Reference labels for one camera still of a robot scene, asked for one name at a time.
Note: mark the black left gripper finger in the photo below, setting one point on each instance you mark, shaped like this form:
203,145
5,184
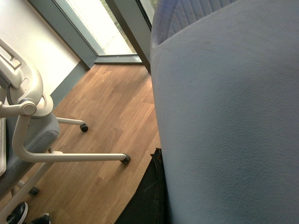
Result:
148,204

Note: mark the black white sneaker right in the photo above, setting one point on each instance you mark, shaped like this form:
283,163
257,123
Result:
43,219

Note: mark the black white sneaker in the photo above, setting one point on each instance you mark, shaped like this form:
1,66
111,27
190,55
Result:
18,215
43,219

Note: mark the black white sneaker left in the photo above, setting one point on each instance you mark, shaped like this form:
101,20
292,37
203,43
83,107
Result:
18,215

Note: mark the grey white office chair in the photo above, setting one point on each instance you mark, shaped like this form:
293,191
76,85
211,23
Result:
31,129

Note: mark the white keyboard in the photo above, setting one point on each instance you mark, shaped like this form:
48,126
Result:
2,146

